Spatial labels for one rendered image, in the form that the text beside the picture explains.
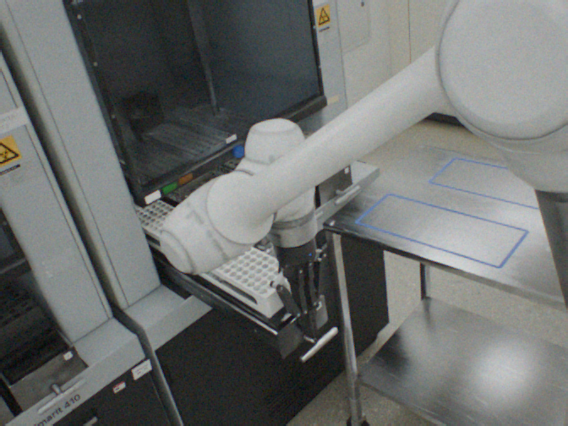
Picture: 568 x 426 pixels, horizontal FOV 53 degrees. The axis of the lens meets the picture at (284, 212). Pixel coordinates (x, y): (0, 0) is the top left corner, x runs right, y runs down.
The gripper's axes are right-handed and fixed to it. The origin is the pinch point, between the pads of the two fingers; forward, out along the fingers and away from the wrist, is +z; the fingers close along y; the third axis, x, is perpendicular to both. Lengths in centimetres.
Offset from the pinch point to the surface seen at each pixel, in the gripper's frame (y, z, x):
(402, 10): -229, 12, -142
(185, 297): 7.1, 6.3, -34.1
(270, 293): 3.3, -6.5, -5.5
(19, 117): 23, -44, -42
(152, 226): 3.0, -6.2, -48.1
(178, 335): 12.2, 14.1, -33.1
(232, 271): 3.3, -6.5, -17.3
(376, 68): -215, 43, -153
